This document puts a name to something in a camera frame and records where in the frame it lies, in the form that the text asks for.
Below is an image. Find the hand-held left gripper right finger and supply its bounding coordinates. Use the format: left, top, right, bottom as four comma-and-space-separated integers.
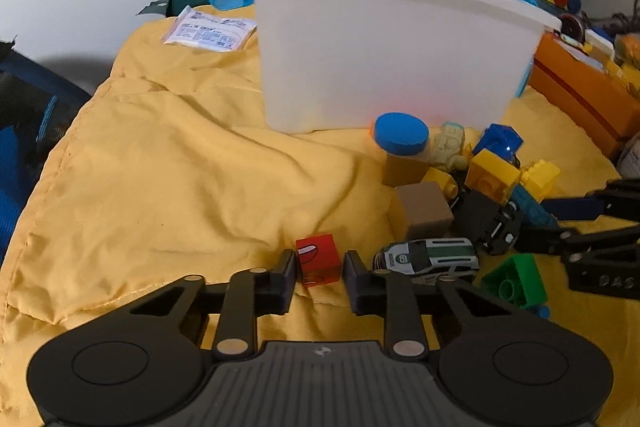
344, 250, 507, 361

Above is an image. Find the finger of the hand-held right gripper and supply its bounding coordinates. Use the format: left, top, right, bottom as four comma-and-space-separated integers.
541, 178, 640, 223
514, 226, 640, 259

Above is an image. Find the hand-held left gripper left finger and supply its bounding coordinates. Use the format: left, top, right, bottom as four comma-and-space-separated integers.
131, 249, 299, 361

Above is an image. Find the red toy cube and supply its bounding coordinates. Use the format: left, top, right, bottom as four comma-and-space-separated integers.
295, 234, 337, 288

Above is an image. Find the black toy vehicle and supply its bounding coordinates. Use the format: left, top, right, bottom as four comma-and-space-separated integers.
454, 189, 525, 256

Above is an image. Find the large yellow building block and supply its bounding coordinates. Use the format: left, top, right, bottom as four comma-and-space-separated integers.
466, 149, 522, 204

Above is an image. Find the white plastic storage bin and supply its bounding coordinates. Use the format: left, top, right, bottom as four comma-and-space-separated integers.
233, 0, 562, 136

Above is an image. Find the yellow studded building block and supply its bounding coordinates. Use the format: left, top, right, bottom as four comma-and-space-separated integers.
520, 159, 562, 202

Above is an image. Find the green building block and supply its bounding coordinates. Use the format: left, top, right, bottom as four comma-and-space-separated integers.
480, 254, 548, 310

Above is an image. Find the white green toy train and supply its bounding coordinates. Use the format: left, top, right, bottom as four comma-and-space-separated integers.
372, 237, 481, 282

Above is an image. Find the brown cube block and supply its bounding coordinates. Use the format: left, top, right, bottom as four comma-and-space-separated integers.
395, 183, 455, 242

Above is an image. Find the orange box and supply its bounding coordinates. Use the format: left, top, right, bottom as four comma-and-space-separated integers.
527, 31, 640, 160

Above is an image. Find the small yellow building block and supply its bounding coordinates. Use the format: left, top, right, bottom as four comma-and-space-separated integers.
422, 167, 459, 208

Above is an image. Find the beige toy robot figure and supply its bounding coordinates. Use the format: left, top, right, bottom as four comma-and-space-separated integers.
431, 122, 474, 172

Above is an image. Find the jar with blue lid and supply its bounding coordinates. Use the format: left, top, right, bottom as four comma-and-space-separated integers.
374, 112, 432, 188

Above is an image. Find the yellow blanket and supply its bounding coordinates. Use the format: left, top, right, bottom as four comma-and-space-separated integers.
0, 14, 640, 427

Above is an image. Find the grey hair dryer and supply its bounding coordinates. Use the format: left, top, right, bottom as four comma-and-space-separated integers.
559, 11, 587, 44

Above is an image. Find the white labelled paper packet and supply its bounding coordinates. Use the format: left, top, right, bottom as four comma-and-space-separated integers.
162, 5, 259, 54

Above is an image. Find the black cable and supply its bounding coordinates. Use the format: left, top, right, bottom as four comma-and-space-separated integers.
582, 0, 640, 38

